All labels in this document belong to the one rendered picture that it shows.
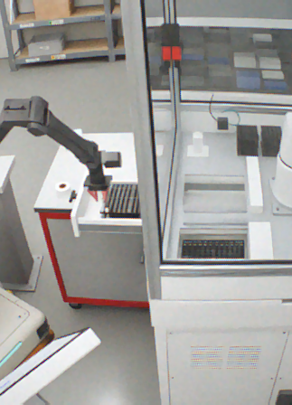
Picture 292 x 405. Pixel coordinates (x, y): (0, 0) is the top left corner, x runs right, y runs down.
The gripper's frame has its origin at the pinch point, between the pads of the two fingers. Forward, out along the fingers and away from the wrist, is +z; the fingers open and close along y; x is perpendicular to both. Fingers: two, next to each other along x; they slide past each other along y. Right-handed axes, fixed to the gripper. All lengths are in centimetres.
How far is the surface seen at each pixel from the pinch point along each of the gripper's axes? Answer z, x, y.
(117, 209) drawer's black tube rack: 5.9, -1.7, -5.4
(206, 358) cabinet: 37, 46, -44
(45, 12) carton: 15, -356, 159
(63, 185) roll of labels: 12.6, -25.5, 26.1
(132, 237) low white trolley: 33.8, -17.0, -4.7
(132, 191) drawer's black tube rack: 3.0, -9.6, -9.9
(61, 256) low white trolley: 47, -15, 32
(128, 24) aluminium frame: -86, 50, -31
